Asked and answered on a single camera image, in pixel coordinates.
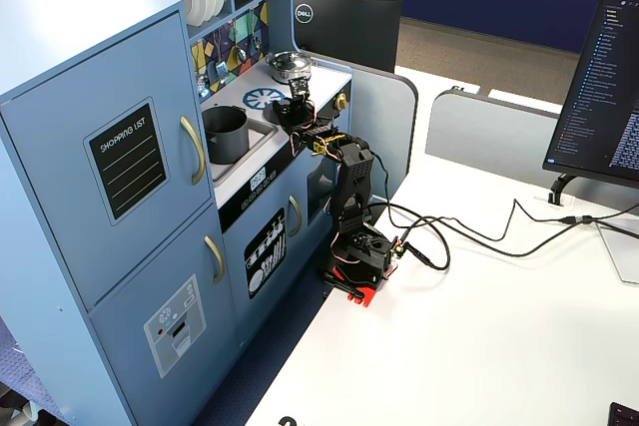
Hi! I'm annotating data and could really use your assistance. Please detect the gray ice dispenser panel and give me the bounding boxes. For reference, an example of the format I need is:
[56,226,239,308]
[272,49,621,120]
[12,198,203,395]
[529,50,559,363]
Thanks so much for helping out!
[143,273,208,380]

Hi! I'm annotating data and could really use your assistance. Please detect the black keyboard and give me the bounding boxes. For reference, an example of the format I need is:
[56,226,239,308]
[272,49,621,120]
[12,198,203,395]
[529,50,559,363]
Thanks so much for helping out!
[608,401,639,426]

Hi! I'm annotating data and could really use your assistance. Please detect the gray desk divider panel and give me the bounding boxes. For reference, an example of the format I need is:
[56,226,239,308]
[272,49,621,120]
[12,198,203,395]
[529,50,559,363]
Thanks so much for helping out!
[309,54,419,198]
[424,89,639,215]

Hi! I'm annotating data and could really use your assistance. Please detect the gold freezer door handle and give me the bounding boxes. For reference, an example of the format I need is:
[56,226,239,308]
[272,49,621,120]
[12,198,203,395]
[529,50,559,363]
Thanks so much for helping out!
[203,234,226,284]

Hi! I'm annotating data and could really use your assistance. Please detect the monitor showing code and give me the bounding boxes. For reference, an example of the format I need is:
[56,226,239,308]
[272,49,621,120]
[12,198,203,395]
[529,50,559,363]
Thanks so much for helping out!
[542,0,639,192]

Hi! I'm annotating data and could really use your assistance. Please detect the blue fridge door with chalkboard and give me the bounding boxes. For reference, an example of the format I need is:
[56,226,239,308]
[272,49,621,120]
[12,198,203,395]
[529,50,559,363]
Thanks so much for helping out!
[0,9,216,311]

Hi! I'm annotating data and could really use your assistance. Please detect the red robot base mount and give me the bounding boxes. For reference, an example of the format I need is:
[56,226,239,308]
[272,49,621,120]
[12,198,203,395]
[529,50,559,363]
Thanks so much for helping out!
[321,258,400,307]

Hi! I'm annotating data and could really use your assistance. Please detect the black Dell monitor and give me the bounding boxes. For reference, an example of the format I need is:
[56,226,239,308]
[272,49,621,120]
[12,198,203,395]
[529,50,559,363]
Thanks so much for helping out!
[291,0,403,73]

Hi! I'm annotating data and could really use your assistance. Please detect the silver monitor stand base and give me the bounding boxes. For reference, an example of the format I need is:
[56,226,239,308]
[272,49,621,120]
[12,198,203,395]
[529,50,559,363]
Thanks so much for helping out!
[596,220,639,285]

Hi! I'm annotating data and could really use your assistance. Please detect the black cable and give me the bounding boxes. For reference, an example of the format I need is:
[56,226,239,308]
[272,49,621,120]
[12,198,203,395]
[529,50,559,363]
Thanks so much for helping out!
[388,215,639,272]
[366,199,639,243]

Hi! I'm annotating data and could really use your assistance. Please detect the shiny steel pot with lid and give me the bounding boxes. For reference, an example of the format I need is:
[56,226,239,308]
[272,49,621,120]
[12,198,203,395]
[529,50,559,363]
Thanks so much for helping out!
[266,50,314,84]

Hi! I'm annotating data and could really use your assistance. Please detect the blue door with ice dispenser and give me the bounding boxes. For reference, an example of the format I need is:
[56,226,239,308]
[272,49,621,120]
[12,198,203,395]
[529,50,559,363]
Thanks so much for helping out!
[88,204,239,425]

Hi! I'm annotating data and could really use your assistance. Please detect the black shopping list chalkboard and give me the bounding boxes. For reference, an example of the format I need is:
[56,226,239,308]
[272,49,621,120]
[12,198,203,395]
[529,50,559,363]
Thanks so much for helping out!
[83,98,170,226]

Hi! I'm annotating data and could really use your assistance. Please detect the gray plastic pot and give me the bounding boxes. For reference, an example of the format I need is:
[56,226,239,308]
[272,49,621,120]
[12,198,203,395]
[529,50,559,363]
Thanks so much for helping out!
[202,105,251,166]

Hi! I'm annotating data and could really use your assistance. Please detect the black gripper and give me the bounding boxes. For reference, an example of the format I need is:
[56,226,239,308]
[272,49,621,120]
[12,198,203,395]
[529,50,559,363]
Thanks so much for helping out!
[279,94,320,130]

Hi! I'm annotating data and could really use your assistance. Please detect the blue dishwasher door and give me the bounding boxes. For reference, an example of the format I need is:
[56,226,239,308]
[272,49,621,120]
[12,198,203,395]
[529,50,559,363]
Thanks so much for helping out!
[221,166,309,347]

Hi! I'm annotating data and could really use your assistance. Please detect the gray toy sink basin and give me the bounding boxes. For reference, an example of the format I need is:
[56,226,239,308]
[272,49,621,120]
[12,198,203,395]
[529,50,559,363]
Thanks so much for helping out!
[209,119,280,183]

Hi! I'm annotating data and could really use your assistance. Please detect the gold fridge door handle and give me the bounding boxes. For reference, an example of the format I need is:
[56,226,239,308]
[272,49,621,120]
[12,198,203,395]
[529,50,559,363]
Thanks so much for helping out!
[179,115,207,187]

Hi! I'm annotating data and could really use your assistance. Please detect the steel slotted spatula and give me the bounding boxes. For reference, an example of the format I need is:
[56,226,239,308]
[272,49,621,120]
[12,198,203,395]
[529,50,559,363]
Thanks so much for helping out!
[214,29,230,83]

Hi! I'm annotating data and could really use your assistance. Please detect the steel ladle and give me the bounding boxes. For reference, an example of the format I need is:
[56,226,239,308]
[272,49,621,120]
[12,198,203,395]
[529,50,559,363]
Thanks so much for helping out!
[232,21,249,63]

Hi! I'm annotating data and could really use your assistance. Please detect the steel slotted spoon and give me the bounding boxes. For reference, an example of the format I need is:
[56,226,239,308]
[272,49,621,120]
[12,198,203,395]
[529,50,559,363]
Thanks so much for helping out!
[196,44,212,98]

